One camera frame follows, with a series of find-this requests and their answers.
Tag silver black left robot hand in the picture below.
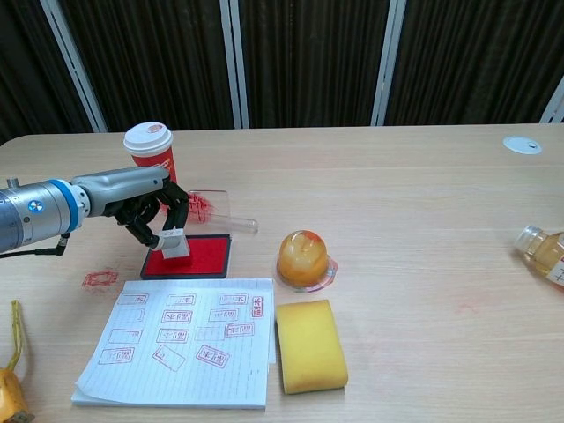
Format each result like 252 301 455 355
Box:
70 166 192 254

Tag white red rubber stamp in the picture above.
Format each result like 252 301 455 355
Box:
158 226 193 268

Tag red paper cup white lid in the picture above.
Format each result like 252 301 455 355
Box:
122 122 179 184

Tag clear plastic ink pad lid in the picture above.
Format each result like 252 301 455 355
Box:
186 189 260 237

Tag red ink pad black case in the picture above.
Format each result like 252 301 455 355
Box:
139 234 233 281

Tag dark fabric partition panel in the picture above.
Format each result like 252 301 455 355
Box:
57 0 235 133
384 0 564 127
0 0 97 146
239 0 392 130

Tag lined paper notepad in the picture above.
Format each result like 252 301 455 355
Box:
70 278 278 399

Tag orange fruit jelly cup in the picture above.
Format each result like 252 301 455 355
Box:
275 228 341 294

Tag yellow banana with stem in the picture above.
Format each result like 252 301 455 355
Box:
0 300 36 423

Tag yellow sponge block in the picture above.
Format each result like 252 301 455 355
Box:
275 299 353 383

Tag plastic bottle with yellow liquid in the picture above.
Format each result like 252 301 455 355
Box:
512 224 564 290

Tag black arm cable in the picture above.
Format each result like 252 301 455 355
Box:
0 233 72 261

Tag grey partition frame post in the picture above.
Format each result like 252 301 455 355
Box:
538 75 564 125
227 0 251 130
40 0 109 134
370 0 407 128

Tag white round cable grommet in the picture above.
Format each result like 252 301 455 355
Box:
502 135 544 156

